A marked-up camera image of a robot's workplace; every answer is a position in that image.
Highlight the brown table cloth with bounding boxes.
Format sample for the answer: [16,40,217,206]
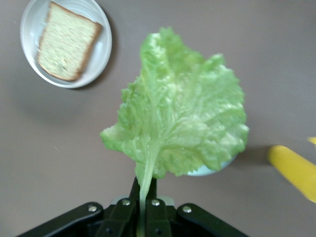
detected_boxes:
[0,0,316,237]

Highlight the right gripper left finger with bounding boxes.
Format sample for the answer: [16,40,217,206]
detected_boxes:
[17,177,141,237]

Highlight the green lettuce leaf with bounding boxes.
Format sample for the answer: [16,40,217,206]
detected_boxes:
[100,26,249,237]

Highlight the mint green plate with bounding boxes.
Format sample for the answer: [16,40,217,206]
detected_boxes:
[187,158,235,177]

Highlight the beige plate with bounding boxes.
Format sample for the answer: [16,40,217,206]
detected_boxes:
[20,0,113,89]

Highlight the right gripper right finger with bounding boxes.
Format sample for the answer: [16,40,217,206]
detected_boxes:
[145,178,250,237]

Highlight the toasted bread slice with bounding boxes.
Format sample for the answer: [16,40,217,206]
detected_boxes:
[37,1,104,82]

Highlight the yellow squeeze bottle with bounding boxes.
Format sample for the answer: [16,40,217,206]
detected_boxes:
[268,137,316,203]

